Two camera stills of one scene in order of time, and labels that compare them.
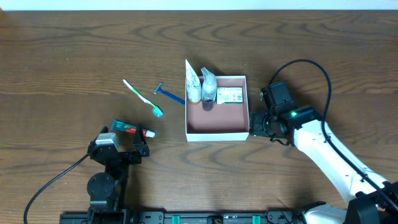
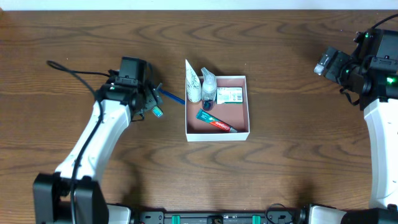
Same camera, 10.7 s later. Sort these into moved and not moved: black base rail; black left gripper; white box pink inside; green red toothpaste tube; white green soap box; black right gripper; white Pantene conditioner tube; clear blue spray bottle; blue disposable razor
Moved: black right gripper; black left gripper; green red toothpaste tube
Not moved: white green soap box; white Pantene conditioner tube; white box pink inside; blue disposable razor; clear blue spray bottle; black base rail
